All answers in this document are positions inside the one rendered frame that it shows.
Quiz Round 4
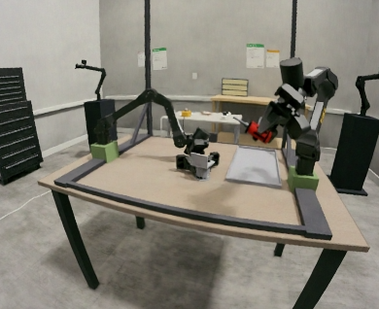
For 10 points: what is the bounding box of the red screwdriver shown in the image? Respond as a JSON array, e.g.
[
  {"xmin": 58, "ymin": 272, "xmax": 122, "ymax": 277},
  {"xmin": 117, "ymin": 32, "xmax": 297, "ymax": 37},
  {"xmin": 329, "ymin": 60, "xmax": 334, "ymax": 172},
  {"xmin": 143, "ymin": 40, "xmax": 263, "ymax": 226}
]
[{"xmin": 237, "ymin": 119, "xmax": 272, "ymax": 143}]

